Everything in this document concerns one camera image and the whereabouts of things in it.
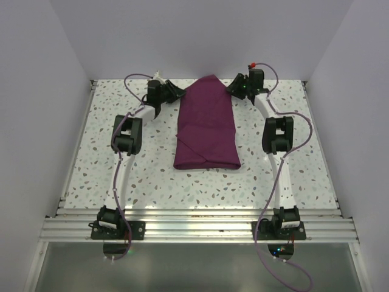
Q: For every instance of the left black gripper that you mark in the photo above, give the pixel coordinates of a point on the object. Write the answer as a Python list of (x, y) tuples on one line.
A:
[(179, 92)]

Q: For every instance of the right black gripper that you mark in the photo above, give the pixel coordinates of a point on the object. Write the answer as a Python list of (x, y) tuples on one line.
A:
[(233, 87)]

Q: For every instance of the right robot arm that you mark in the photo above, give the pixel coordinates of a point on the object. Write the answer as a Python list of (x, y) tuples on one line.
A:
[(277, 141)]

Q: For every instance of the purple cloth drape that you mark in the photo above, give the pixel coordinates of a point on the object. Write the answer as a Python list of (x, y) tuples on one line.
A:
[(206, 128)]

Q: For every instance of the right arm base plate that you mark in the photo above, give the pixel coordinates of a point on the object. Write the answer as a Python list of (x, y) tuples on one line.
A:
[(266, 231)]

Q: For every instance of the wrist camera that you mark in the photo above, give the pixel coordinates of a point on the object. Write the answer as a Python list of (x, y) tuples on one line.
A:
[(158, 76), (252, 66)]

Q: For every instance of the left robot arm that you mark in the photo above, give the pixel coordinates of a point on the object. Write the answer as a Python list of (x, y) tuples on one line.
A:
[(126, 142)]

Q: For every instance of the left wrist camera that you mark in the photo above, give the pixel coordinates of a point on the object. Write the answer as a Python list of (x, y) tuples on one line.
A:
[(158, 76)]

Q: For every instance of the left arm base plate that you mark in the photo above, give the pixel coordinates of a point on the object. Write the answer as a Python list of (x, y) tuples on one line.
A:
[(134, 230)]

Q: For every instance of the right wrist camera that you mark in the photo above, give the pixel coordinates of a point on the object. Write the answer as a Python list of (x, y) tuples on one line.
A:
[(252, 66)]

